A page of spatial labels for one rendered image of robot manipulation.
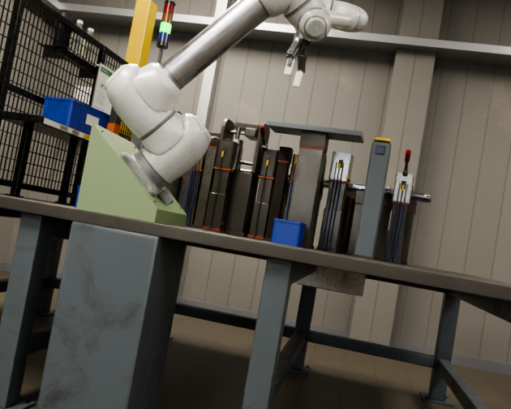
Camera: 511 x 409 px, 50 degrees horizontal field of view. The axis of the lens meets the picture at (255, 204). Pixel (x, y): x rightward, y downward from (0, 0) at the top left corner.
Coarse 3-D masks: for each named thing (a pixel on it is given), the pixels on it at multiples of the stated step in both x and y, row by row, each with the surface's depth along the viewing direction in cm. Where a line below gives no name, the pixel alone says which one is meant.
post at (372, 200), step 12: (372, 144) 205; (384, 144) 204; (372, 156) 204; (384, 156) 203; (372, 168) 204; (384, 168) 203; (372, 180) 204; (384, 180) 203; (372, 192) 203; (372, 204) 203; (360, 216) 204; (372, 216) 202; (360, 228) 203; (372, 228) 202; (360, 240) 203; (372, 240) 201; (360, 252) 202; (372, 252) 201
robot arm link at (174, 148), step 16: (176, 112) 182; (160, 128) 175; (176, 128) 177; (192, 128) 178; (144, 144) 179; (160, 144) 177; (176, 144) 178; (192, 144) 178; (208, 144) 184; (160, 160) 178; (176, 160) 179; (192, 160) 182; (176, 176) 183
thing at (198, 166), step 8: (200, 160) 237; (192, 168) 238; (200, 168) 237; (192, 176) 239; (200, 176) 239; (192, 184) 237; (200, 184) 240; (192, 192) 238; (192, 200) 236; (184, 208) 237; (192, 208) 237; (192, 216) 237; (192, 224) 236
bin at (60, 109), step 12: (48, 108) 240; (60, 108) 238; (72, 108) 237; (84, 108) 244; (60, 120) 237; (72, 120) 238; (84, 120) 245; (96, 120) 252; (108, 120) 260; (84, 132) 246
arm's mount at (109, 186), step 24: (96, 144) 176; (120, 144) 190; (96, 168) 175; (120, 168) 174; (96, 192) 175; (120, 192) 174; (144, 192) 172; (120, 216) 173; (144, 216) 172; (168, 216) 184
